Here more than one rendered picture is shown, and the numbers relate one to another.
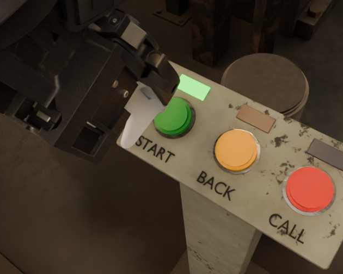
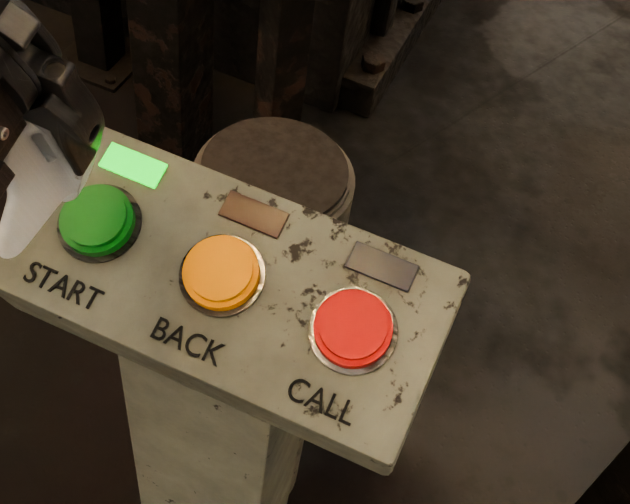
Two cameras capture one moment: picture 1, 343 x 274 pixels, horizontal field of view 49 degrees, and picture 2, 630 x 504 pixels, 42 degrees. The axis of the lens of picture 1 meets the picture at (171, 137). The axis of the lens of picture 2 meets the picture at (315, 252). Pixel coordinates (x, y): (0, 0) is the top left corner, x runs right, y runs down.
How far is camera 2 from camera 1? 0.08 m
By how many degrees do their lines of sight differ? 16
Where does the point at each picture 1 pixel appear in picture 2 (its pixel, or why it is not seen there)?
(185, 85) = (119, 161)
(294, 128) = (322, 227)
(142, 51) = (33, 59)
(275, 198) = (297, 351)
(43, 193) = not seen: outside the picture
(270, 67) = (283, 142)
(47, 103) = not seen: outside the picture
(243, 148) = (234, 266)
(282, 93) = (307, 187)
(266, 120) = (273, 216)
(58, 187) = not seen: outside the picture
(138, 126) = (28, 215)
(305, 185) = (345, 321)
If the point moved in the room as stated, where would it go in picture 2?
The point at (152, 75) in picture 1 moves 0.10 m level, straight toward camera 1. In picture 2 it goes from (53, 102) to (109, 333)
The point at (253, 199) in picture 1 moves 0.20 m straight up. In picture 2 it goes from (258, 359) to (288, 31)
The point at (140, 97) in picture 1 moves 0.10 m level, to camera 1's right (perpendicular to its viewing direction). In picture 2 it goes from (30, 153) to (279, 120)
